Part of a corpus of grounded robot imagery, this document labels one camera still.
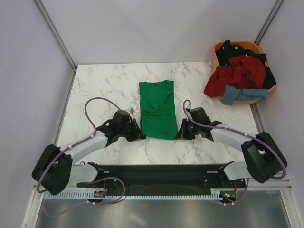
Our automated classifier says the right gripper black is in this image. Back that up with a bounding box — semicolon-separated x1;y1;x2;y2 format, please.
175;118;200;140

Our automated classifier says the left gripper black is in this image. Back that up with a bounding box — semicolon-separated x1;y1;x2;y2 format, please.
118;118;146;142

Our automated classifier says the green t shirt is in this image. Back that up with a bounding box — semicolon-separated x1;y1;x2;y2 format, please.
139;80;178;140

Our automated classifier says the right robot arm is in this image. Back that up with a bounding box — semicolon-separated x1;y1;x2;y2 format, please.
175;107;287;187

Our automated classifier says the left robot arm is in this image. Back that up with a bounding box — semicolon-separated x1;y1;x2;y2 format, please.
31;110;146;195

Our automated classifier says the blue grey t shirt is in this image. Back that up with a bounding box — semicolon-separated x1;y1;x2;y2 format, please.
221;85;268;106

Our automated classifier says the orange plastic basket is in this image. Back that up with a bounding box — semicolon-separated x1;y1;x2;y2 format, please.
204;40;276;106

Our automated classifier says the red t shirt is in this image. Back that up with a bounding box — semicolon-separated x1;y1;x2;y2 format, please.
204;56;266;98

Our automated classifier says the black t shirt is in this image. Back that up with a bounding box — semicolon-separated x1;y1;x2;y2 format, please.
211;40;276;92

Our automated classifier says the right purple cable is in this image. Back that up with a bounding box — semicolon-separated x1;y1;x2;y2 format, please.
182;99;287;207

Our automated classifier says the purple cable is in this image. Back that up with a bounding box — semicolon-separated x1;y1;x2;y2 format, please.
37;97;126;216
182;99;287;207

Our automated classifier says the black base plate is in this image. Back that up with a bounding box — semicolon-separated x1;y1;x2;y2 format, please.
77;162;246;196

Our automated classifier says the white slotted cable duct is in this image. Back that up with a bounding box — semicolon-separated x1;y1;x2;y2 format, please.
44;189;238;202

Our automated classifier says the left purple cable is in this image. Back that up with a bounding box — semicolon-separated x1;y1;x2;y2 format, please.
37;97;126;216

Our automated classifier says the left aluminium frame post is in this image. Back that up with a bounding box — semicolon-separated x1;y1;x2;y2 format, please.
33;0;77;72

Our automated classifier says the aluminium frame post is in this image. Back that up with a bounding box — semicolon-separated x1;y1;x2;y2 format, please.
33;0;77;72
254;0;285;46

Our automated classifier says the right aluminium frame post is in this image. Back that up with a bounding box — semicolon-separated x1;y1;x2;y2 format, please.
254;0;285;46

